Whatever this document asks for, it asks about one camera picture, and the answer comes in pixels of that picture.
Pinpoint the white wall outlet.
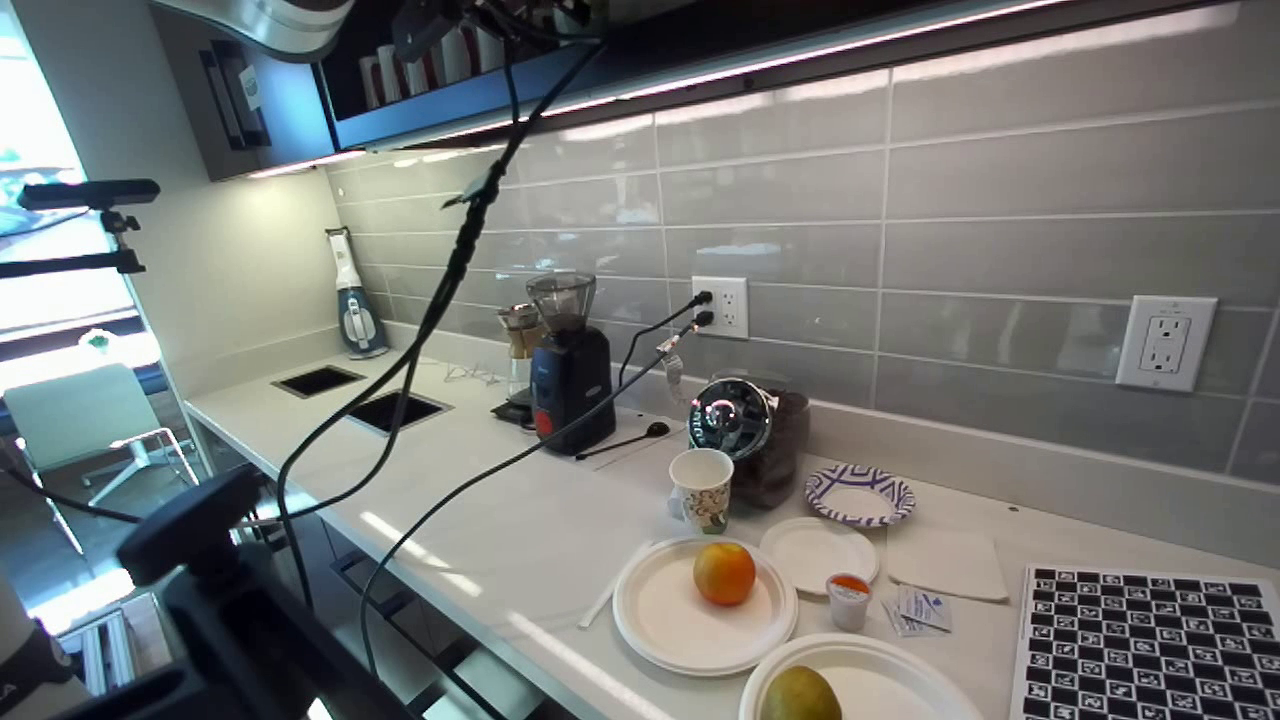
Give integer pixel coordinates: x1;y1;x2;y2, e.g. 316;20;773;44
1115;295;1217;391
690;277;746;335

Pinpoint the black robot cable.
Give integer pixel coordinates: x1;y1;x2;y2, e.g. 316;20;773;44
273;0;610;633

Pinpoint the black camera on tripod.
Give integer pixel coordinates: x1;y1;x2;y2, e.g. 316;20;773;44
0;177;163;284

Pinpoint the blue patterned paper bowl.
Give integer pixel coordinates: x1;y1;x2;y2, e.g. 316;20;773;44
804;462;915;533

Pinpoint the white paper napkin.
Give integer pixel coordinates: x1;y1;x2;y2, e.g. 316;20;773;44
889;528;1007;605

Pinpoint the hand blender in charger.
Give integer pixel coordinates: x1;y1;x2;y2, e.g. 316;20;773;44
326;226;389;357

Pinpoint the checkerboard calibration board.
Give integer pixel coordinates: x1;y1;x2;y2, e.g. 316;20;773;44
1010;562;1280;720

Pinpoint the white chair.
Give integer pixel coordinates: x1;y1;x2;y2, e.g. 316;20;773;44
4;365;197;504

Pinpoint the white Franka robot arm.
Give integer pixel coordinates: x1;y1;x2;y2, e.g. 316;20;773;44
152;0;683;60

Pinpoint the orange fruit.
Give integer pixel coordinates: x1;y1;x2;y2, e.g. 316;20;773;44
690;540;755;607

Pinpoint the white wall outlet left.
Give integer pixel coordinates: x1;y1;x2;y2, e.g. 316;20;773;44
690;277;746;335

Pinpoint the patterned paper cup on counter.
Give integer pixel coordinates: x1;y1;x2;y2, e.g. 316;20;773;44
666;449;735;537

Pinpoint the white mug red handle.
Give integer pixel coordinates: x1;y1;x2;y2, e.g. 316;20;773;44
398;56;430;95
435;29;471;83
377;44;404;104
476;22;506;70
359;56;385;106

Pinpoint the large white paper plate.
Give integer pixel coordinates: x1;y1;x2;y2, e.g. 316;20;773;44
610;540;794;676

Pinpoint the chrome kettle on base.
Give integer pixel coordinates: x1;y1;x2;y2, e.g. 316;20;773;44
687;376;808;510

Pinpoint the black wall shelf unit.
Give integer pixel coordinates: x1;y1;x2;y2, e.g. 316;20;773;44
149;0;1251;178

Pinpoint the black coffee grinder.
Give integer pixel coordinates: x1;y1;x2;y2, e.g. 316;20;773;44
529;273;615;454

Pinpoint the white plate with green fruit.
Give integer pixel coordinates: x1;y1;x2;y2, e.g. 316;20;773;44
735;633;981;720

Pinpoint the small white paper plate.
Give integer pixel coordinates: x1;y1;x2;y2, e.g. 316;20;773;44
764;515;881;597

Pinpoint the sauce packet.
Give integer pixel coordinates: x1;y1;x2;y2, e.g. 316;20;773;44
892;587;953;633

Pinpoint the white wall outlet right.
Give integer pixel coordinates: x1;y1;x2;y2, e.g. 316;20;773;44
1115;295;1217;391

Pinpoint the yellow green fruit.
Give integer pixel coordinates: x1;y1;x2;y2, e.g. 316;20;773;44
761;663;843;720

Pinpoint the black foreground camera mount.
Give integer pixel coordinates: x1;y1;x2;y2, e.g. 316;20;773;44
0;469;409;720

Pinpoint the small sauce cup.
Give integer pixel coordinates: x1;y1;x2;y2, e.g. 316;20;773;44
828;572;870;633

